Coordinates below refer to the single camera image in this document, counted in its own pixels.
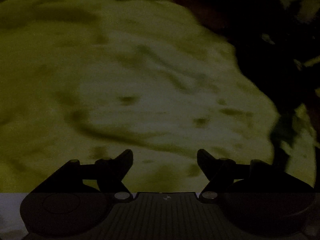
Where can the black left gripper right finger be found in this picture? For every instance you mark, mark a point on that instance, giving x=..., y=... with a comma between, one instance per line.
x=256, y=182

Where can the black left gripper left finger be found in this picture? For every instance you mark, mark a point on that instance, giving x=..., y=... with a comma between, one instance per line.
x=98, y=182

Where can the pale patterned small garment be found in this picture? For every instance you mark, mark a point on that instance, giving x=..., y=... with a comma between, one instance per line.
x=87, y=79

